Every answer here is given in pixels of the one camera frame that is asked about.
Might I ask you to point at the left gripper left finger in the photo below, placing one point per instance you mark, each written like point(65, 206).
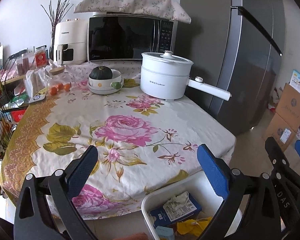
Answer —
point(33, 219)

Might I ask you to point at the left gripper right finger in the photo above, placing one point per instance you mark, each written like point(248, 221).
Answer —
point(249, 209)

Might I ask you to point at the yellow snack wrapper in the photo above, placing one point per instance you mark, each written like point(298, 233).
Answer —
point(193, 227)

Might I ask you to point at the white tissue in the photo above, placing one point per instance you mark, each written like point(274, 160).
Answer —
point(176, 202)

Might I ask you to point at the blue cracker box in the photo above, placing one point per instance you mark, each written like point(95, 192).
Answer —
point(167, 218)

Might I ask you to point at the light blue milk carton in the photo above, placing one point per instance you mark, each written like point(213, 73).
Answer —
point(165, 233)

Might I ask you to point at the white plastic trash bin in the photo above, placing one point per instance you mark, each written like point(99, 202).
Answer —
point(197, 185)

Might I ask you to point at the lower cardboard box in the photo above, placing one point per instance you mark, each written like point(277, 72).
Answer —
point(283, 128)

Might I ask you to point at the cardboard box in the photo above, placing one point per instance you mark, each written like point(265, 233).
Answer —
point(288, 107)
point(283, 128)

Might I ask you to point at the floral tablecloth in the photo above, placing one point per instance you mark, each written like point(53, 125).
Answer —
point(143, 143)

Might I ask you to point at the orange tangerine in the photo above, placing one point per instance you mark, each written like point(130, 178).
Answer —
point(67, 87)
point(60, 86)
point(53, 90)

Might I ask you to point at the clear glass jar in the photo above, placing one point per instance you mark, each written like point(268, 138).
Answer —
point(59, 75)

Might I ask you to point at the white ceramic bowl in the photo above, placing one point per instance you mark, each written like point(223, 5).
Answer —
point(103, 87)

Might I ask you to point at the green lime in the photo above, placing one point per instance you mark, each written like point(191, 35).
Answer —
point(116, 85)

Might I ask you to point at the dark green squash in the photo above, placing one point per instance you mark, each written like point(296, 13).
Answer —
point(101, 73)

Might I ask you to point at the red label jar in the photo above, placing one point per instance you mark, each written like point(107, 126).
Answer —
point(41, 56)

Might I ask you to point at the grey refrigerator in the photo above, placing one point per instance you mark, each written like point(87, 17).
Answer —
point(237, 46)

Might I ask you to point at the white air fryer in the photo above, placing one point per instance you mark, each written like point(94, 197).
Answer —
point(70, 46)

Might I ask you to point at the white electric cooking pot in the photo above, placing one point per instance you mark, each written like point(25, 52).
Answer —
point(166, 76)

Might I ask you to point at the black microwave oven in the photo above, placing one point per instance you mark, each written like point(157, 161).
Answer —
point(126, 37)

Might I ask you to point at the dried twig bundle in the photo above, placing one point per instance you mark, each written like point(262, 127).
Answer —
point(56, 16)

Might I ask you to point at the floral cloth microwave cover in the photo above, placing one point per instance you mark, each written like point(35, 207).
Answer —
point(166, 9)

